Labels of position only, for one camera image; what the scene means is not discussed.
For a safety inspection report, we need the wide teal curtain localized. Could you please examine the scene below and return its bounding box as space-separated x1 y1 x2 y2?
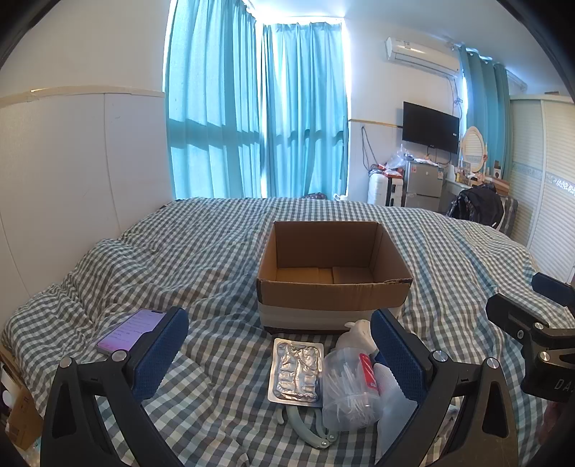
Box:
165 0 263 200

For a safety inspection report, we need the white slatted wardrobe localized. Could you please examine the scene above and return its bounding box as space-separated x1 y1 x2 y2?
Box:
507 94 575 286

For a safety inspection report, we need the grey-green plastic clip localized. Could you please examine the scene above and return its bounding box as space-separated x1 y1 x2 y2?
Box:
275 403 340 450

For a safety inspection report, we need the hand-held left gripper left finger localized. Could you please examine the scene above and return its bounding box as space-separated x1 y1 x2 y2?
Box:
40 306 189 467

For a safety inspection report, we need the red label tube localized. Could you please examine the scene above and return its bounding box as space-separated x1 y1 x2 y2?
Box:
358 353 382 397

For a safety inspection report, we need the smartphone with lit screen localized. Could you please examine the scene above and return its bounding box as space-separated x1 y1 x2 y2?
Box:
96 308 168 357

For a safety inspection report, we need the black wall television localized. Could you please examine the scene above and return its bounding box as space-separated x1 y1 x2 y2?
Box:
402 101 461 153

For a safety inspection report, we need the white pump bottle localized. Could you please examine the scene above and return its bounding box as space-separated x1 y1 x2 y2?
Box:
335 320 380 360

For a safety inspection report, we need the white suitcase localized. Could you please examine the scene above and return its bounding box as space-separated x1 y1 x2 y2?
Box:
367 173 388 206

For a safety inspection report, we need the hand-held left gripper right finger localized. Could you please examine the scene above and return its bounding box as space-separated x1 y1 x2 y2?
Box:
369 308 533 467

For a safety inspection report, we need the silver blister pack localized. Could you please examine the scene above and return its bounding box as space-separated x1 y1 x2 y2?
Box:
266 338 325 408

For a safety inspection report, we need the black jacket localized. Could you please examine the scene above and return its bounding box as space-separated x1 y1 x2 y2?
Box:
447 185 505 232

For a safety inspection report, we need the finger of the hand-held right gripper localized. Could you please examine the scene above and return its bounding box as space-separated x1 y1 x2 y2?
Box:
531 272 575 307
485 293 552 356

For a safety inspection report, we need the teal curtain beside wardrobe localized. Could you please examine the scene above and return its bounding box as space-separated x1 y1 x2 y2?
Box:
458 44 512 180

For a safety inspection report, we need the white air conditioner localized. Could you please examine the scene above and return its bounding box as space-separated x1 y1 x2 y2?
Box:
385 36 463 78

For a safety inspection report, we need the clear plastic bag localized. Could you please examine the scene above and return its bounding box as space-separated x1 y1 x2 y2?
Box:
385 144 411 170

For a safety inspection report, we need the silver small fridge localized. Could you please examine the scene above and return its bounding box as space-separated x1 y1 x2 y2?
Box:
404 159 445 212

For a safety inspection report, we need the clear cotton swab jar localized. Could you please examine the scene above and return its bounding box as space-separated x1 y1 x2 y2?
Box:
321 347 382 433

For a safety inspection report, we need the cardboard box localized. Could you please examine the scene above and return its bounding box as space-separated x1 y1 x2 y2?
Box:
256 220 414 335

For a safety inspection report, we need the translucent plastic bottle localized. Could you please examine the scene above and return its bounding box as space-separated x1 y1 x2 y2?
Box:
373 363 420 461

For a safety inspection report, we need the small brown carton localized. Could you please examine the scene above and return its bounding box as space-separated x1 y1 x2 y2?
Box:
0 346 46 450

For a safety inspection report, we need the narrow teal curtain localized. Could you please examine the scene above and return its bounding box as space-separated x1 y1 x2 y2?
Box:
259 20 350 199

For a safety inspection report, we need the oval white mirror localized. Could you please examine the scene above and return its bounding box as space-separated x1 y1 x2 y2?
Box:
459 126 489 175

